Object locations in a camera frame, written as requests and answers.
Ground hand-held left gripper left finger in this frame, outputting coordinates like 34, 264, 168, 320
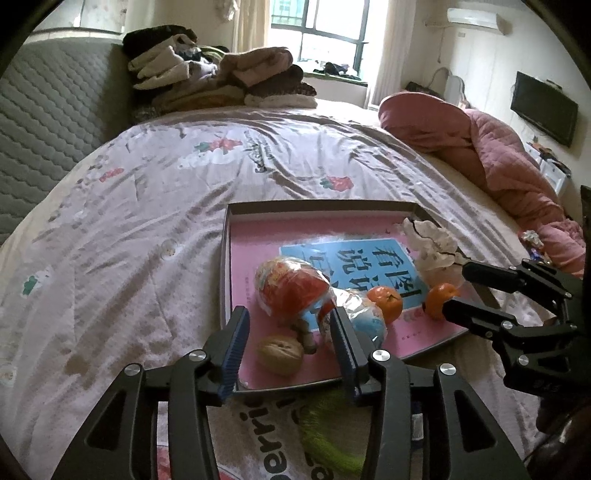
51, 305, 251, 480

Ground white drawer cabinet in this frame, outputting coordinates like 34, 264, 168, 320
526, 141, 573, 195

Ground pink quilt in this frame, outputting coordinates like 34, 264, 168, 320
379, 91, 585, 278

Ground crumpled white plastic bag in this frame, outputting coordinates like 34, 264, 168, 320
399, 217, 467, 284

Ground green woven ring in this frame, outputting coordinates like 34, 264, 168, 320
295, 388, 370, 474

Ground dark clothes on windowsill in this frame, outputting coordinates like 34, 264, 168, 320
321, 61, 361, 78

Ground white air conditioner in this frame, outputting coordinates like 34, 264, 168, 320
445, 7, 513, 35

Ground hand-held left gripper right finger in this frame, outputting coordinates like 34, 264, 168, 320
329, 305, 532, 480

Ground grey quilted headboard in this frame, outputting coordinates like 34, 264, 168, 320
0, 39, 132, 245

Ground blue snack packet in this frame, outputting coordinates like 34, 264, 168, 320
409, 399, 426, 450

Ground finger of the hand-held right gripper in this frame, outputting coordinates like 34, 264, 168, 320
442, 296, 579, 366
462, 260, 583, 311

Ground shallow tray with pink bottom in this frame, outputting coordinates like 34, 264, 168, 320
217, 200, 499, 393

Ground pile of folded clothes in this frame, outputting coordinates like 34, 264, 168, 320
122, 24, 318, 121

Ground walnut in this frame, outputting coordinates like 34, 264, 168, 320
256, 335, 304, 377

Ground orange mandarin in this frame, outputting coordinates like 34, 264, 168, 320
425, 282, 462, 320
367, 285, 404, 324

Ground small colourful toy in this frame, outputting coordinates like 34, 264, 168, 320
519, 231, 546, 261

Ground cream curtain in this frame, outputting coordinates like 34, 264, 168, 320
367, 0, 407, 109
217, 0, 273, 54

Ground black wall television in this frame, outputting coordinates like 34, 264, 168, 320
510, 71, 579, 148

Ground window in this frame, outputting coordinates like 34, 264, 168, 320
270, 0, 370, 84

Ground clear bag with red print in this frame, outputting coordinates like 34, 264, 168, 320
318, 288, 387, 352

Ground white curved chair back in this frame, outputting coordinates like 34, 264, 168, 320
431, 67, 467, 109

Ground small brown object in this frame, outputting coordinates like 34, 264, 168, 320
291, 318, 319, 355

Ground white wardrobe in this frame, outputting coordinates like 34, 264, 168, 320
28, 0, 139, 44

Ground red snack in clear wrap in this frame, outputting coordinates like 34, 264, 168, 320
255, 256, 333, 319

